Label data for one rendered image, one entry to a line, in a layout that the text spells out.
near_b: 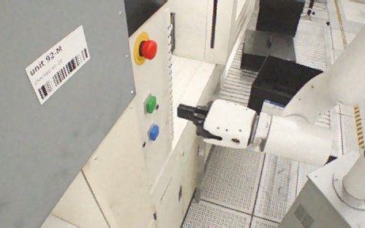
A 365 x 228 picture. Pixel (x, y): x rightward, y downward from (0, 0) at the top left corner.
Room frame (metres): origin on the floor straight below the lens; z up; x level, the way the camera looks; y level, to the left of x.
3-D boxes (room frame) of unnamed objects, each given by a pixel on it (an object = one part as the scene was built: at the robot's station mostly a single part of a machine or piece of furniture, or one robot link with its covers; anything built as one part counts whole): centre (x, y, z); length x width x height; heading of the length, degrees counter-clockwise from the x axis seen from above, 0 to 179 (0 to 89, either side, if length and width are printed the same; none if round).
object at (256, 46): (1.36, -0.50, 0.83); 0.29 x 0.29 x 0.13; 77
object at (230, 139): (0.41, -0.11, 1.20); 0.11 x 0.10 x 0.07; 70
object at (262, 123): (0.39, -0.17, 1.20); 0.09 x 0.03 x 0.08; 160
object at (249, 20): (1.35, -0.59, 0.38); 1.30 x 0.60 x 0.76; 160
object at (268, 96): (0.94, -0.47, 0.85); 0.28 x 0.28 x 0.17; 62
